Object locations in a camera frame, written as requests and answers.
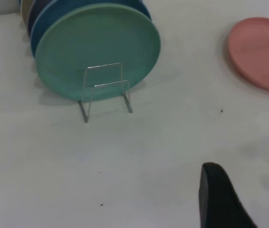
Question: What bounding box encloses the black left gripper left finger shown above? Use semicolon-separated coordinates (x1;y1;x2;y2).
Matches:
198;162;259;228

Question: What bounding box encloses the pink round plate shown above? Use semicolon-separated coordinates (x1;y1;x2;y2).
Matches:
228;17;269;92

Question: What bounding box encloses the green round plate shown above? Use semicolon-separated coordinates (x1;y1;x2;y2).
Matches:
34;2;162;103

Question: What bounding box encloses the blue round plate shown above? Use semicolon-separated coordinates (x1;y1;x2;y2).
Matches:
30;0;152;59

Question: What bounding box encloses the dark purple round plate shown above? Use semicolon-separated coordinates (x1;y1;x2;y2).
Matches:
27;0;57;40

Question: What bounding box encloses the beige round plate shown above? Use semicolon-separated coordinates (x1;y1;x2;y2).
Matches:
21;0;37;27

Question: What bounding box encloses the metal wire plate rack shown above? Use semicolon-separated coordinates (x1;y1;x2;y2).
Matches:
78;62;133;124

